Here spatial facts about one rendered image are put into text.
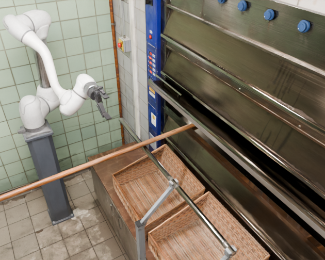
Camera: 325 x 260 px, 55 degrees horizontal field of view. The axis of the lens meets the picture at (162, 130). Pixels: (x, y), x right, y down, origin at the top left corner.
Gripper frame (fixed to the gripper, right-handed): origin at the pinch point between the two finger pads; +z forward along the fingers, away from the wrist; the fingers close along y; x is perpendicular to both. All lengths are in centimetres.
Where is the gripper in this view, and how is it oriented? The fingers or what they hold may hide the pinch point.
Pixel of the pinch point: (107, 108)
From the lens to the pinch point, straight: 176.7
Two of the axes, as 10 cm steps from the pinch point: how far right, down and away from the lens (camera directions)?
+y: 0.0, 8.1, 5.9
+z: 5.2, 5.1, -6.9
